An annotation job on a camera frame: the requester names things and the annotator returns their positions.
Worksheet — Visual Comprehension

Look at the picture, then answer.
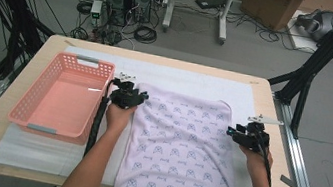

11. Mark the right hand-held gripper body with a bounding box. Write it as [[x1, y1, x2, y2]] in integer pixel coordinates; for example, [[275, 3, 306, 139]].
[[236, 111, 286, 157]]

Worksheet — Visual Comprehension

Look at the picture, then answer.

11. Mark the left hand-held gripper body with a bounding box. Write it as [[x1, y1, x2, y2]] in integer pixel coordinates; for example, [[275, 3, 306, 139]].
[[107, 70, 145, 112]]

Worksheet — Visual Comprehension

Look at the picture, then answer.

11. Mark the lilac printed towel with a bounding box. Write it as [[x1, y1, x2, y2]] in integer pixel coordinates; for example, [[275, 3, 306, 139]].
[[112, 80, 258, 187]]

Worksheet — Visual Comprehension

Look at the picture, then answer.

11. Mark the pink plastic basket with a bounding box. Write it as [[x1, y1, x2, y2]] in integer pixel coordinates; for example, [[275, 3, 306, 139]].
[[4, 44, 118, 149]]

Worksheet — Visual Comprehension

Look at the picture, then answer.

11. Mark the person's right hand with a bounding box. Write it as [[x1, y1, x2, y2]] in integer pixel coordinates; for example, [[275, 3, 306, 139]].
[[234, 144, 277, 185]]

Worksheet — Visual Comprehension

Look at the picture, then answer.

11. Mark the white grid mat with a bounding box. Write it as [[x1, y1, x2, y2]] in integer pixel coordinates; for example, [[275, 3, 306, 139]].
[[39, 43, 281, 187]]

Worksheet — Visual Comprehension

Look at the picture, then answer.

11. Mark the small white box green light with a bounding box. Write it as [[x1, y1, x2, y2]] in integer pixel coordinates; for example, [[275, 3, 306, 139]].
[[87, 0, 104, 26]]

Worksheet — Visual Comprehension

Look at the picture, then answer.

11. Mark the white flat board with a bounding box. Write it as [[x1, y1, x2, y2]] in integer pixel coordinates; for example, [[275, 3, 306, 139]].
[[282, 8, 333, 60]]

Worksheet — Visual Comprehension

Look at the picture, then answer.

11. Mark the grey foam sheet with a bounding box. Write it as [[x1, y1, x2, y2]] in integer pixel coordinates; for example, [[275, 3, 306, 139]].
[[0, 121, 108, 183]]

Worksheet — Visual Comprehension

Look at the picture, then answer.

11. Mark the black flat box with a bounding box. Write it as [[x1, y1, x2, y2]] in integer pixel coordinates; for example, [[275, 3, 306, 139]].
[[193, 0, 228, 14]]

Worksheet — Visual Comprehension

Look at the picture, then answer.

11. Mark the open cardboard box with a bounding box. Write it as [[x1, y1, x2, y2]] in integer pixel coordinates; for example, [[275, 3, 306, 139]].
[[236, 0, 305, 36]]

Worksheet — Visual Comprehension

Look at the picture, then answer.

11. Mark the grey rounded device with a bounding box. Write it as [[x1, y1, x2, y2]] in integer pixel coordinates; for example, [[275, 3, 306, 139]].
[[293, 5, 333, 45]]

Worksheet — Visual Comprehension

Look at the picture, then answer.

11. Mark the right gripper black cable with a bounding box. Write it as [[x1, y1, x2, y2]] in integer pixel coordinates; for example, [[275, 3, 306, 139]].
[[249, 131, 281, 187]]

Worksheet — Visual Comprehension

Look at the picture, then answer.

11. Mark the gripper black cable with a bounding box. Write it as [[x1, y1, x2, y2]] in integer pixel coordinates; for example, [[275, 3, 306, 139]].
[[249, 131, 281, 187], [83, 75, 119, 161]]

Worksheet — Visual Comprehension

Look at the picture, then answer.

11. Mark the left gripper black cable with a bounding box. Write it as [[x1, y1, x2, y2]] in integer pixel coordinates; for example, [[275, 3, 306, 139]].
[[83, 75, 119, 161]]

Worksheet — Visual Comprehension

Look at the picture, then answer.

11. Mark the grey rail bracket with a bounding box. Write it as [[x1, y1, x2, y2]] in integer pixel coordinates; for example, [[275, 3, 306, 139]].
[[278, 173, 306, 187]]

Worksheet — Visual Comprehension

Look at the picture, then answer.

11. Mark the coiled black cable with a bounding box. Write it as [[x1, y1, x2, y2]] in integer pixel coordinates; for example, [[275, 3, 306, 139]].
[[69, 25, 91, 42], [75, 0, 94, 17], [132, 24, 160, 46]]

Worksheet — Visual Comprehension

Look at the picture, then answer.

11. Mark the white stand frame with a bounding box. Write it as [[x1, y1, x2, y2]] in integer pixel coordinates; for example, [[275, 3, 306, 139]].
[[160, 0, 238, 47]]

